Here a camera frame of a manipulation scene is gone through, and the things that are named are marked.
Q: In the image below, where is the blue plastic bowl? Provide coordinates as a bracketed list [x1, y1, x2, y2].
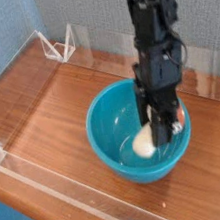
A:
[86, 79, 192, 184]

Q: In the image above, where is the clear acrylic barrier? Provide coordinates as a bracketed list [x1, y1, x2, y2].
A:
[0, 31, 59, 151]
[0, 124, 184, 220]
[63, 0, 220, 133]

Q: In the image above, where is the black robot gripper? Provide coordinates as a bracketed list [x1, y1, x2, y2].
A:
[132, 37, 185, 147]

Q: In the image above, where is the white brown toy mushroom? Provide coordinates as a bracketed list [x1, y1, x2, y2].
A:
[132, 105, 185, 159]

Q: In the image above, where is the clear acrylic front barrier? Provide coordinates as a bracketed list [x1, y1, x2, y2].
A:
[0, 124, 184, 220]

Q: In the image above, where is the clear acrylic corner bracket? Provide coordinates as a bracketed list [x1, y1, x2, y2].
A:
[36, 24, 76, 63]

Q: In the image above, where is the clear acrylic left barrier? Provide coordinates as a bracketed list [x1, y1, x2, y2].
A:
[0, 31, 59, 151]

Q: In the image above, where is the clear acrylic back barrier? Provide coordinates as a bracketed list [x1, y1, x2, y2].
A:
[63, 0, 220, 133]

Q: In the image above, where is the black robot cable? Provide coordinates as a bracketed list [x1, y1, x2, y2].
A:
[164, 32, 191, 73]

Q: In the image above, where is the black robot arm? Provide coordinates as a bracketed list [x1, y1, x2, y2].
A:
[126, 0, 186, 147]

